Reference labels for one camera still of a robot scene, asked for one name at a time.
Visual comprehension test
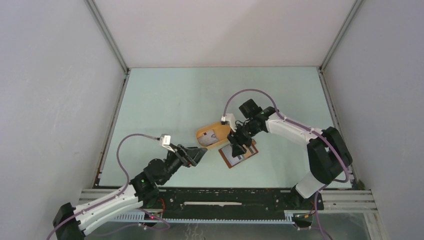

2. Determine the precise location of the brown leather card holder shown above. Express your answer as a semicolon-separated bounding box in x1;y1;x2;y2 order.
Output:
218;140;260;170

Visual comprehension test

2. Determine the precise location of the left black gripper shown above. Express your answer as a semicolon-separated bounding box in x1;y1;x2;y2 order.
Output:
159;143;207;185

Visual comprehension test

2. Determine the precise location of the white cable duct strip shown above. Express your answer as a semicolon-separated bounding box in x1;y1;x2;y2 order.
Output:
107;211;295;224

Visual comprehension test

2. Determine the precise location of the grey patterned card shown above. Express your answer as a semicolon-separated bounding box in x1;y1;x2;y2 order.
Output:
198;130;219;147

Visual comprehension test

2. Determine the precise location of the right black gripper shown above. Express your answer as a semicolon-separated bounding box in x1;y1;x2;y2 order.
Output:
227;120;262;158

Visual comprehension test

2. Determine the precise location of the aluminium frame rail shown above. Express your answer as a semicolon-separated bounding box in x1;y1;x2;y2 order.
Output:
76;188;379;214

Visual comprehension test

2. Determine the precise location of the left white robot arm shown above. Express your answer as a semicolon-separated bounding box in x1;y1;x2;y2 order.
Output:
47;144;208;240

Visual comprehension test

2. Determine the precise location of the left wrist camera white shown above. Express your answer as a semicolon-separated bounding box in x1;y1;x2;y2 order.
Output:
158;134;174;152

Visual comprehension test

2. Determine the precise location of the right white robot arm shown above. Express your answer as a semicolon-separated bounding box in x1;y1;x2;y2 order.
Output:
221;99;353;209

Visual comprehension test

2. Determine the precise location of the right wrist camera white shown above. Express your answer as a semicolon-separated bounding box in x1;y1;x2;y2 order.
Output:
220;113;237;132

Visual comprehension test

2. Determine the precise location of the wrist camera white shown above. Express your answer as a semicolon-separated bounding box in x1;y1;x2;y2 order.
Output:
158;134;174;152
220;113;237;132

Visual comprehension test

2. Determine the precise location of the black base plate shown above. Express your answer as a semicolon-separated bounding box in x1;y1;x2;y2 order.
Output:
142;187;324;221

